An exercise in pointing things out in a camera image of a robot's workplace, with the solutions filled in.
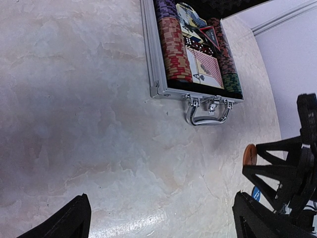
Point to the orange big blind button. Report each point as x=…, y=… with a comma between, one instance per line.
x=250, y=155

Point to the right aluminium frame post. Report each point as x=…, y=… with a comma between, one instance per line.
x=284, y=17

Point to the right chip row in case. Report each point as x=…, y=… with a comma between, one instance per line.
x=224, y=56

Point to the left chip row in case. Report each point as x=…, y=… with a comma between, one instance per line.
x=177, y=66

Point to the red playing card deck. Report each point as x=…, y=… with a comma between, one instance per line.
x=204, y=69

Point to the black red triangular dealer button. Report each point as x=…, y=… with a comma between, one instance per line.
x=210, y=34

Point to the green poker chip stack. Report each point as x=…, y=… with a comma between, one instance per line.
x=231, y=82

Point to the red translucent die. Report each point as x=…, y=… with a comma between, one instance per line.
x=209, y=51
x=189, y=42
x=196, y=45
x=203, y=49

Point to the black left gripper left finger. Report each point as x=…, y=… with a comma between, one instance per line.
x=71, y=221

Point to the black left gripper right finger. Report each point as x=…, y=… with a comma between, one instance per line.
x=253, y=220

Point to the blue playing card deck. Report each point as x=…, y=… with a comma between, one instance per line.
x=189, y=18

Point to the blue small blind button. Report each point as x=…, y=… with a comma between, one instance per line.
x=256, y=194

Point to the aluminium poker set case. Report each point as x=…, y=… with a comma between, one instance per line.
x=207, y=105

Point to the chip row in case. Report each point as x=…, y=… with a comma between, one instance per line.
x=177, y=66
x=224, y=56

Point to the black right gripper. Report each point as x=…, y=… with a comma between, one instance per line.
x=291, y=180

